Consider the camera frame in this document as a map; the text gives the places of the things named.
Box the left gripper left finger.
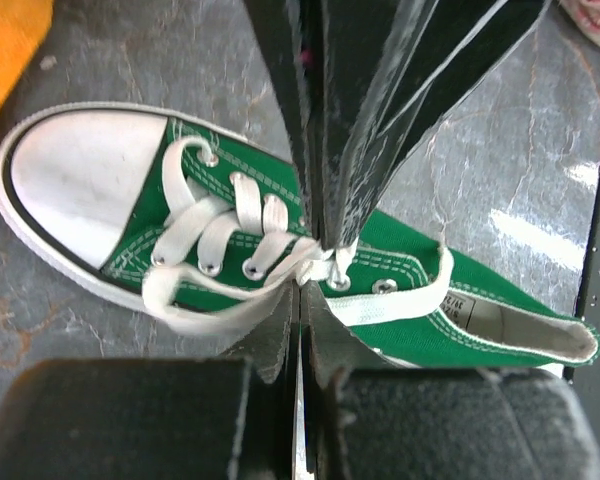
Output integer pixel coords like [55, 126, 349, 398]
[0, 284, 300, 479]

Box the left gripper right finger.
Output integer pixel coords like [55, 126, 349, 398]
[300, 283, 600, 479]

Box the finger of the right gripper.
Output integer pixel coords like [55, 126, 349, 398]
[244, 0, 323, 239]
[324, 1, 548, 249]

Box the white shoelace sneaker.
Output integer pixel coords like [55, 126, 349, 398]
[140, 139, 454, 334]

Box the green sneaker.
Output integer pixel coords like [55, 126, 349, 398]
[0, 102, 600, 368]

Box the orange Mickey Mouse pillow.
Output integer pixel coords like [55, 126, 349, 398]
[0, 0, 53, 109]

